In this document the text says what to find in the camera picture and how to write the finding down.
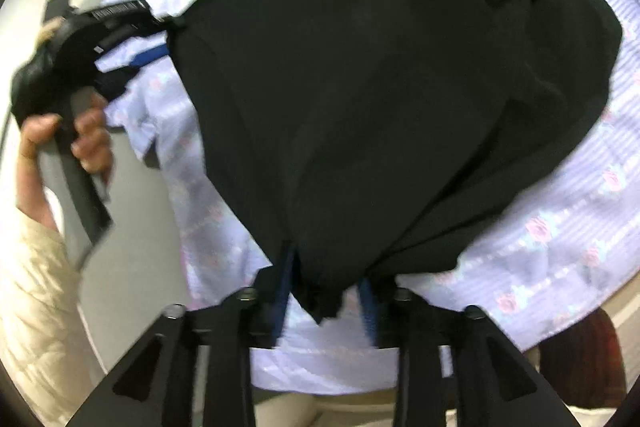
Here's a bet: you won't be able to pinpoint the person left hand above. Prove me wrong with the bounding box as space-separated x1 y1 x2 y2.
15 94 114 231

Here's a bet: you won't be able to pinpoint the black pants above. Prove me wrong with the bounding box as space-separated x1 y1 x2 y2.
168 0 622 321

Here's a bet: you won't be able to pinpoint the cream jacket left forearm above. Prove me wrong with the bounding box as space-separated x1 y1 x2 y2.
1 212 105 426

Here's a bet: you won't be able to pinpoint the purple floral bed sheet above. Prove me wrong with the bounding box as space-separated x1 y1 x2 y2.
105 0 639 395

